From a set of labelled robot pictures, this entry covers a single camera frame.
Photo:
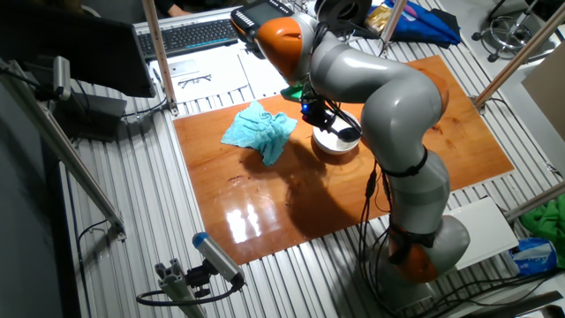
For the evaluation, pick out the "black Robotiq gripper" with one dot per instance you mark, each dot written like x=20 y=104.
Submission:
x=314 y=112

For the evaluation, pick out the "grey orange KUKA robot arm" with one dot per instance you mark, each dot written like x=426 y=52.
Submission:
x=397 y=115

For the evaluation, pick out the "white ceramic bowl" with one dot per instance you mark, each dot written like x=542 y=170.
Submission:
x=331 y=143

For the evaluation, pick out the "bare bystander hand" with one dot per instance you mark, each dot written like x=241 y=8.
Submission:
x=178 y=10

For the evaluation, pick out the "turquoise terry towel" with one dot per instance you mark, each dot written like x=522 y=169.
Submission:
x=260 y=132

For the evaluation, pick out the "blank white paper sheet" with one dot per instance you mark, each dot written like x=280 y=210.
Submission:
x=260 y=73

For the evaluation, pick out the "glossy wooden board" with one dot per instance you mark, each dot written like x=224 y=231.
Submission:
x=265 y=199

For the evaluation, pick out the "black filament spool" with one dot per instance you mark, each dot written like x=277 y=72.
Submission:
x=348 y=13

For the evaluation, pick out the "printed white paper sheet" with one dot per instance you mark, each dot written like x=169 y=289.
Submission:
x=220 y=90

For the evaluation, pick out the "golden foil packet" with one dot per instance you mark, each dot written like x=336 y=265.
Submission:
x=378 y=18

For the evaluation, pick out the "orange black teach pendant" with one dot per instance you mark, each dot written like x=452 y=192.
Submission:
x=247 y=15

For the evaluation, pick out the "blue fabric bag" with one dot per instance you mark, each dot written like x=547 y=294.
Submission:
x=424 y=24

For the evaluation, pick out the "thin framed eyeglasses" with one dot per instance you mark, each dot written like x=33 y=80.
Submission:
x=194 y=81

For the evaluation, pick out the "silver smartphone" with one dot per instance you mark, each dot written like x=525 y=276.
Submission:
x=183 y=67

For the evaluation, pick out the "black computer keyboard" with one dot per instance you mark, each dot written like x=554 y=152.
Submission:
x=190 y=37

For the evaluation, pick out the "person in dark clothing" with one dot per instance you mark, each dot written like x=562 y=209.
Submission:
x=198 y=3

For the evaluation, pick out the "chrome stool base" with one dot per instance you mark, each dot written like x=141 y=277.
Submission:
x=507 y=33

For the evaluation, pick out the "brown cardboard panel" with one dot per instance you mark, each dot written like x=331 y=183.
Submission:
x=547 y=97

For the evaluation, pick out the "short aluminium profile stub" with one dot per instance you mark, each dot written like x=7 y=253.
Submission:
x=176 y=287

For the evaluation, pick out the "black computer box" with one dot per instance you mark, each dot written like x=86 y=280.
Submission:
x=92 y=117

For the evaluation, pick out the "green cloth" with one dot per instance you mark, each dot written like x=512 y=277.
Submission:
x=547 y=225

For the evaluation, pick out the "blue plastic packet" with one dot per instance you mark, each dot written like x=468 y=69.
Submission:
x=532 y=256

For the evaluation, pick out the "black computer monitor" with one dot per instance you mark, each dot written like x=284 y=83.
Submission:
x=88 y=53

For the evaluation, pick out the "green gripper flange mount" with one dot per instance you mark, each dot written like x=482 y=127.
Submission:
x=292 y=93

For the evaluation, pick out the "aluminium frame post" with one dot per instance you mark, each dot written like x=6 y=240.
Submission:
x=393 y=22
x=521 y=55
x=160 y=57

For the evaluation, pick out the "silver camera with blue end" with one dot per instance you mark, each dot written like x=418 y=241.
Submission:
x=218 y=258

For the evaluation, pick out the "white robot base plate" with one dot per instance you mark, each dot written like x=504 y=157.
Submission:
x=485 y=234

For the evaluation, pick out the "black camera clamp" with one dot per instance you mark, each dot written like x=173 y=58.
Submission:
x=199 y=278

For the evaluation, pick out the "long aluminium frame strut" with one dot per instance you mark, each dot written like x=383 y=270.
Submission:
x=66 y=154

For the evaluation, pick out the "silver depth camera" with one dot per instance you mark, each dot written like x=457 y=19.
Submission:
x=62 y=77

